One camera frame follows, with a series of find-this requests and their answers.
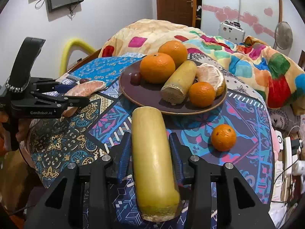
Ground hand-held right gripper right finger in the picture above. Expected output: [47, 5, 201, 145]
[168, 132, 277, 229]

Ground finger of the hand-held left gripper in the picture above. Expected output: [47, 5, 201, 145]
[33, 91, 91, 112]
[31, 77, 79, 93]

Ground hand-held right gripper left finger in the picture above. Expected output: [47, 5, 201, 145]
[24, 132, 132, 229]

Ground sweet potato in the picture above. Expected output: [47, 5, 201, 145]
[64, 81, 107, 117]

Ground small orange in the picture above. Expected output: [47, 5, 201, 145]
[211, 124, 237, 152]
[189, 81, 216, 108]

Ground purple plate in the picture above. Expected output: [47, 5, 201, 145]
[119, 58, 228, 115]

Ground dark grape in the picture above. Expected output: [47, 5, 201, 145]
[130, 72, 142, 85]

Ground large peeled pomelo piece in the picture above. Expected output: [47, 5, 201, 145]
[195, 63, 226, 97]

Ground large orange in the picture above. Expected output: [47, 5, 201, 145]
[140, 52, 176, 84]
[158, 40, 189, 68]

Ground person's left hand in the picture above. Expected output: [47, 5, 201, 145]
[0, 113, 32, 153]

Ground blue patterned cloth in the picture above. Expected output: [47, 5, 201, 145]
[29, 52, 274, 229]

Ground yellow foam tube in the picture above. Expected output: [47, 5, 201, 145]
[59, 38, 97, 75]

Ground white power strip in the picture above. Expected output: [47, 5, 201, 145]
[285, 136, 301, 175]

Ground colourful patchwork blanket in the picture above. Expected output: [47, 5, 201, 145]
[99, 19, 305, 116]

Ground brown wooden door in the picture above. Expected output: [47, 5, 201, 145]
[156, 0, 197, 27]

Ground standing fan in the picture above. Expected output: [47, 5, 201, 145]
[274, 21, 293, 51]

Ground wooden wardrobe with sliding doors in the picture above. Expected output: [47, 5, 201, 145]
[156, 0, 283, 44]

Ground wooden bed side rail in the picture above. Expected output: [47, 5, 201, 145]
[66, 48, 103, 73]

